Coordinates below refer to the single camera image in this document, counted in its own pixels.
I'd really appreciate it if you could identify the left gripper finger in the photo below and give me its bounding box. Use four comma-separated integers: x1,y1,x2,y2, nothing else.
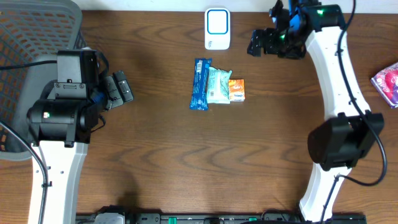
105,76,123,109
113,70,134,103

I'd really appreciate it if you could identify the small orange box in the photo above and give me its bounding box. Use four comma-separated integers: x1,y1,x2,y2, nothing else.
228,79,246,102

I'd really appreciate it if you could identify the teal wet wipes packet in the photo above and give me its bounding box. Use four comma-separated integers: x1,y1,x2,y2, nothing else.
206,67,233,104

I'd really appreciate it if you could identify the blue Oreo cookie packet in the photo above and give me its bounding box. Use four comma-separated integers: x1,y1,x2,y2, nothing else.
190,58,212,111

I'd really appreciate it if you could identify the red purple snack packet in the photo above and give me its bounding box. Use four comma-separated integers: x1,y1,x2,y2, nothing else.
371,63,397,108

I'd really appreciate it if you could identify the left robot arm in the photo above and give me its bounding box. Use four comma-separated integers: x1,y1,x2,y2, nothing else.
27,70,134,223

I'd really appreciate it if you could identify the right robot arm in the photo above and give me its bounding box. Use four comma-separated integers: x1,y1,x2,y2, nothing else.
247,1,384,223

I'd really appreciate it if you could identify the grey plastic mesh basket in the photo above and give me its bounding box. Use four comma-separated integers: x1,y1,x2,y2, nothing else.
0,0,88,162

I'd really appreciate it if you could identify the left black cable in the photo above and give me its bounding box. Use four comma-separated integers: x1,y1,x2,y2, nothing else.
0,59,58,224

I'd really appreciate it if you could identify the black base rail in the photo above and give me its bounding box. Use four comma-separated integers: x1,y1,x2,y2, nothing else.
76,212,368,224

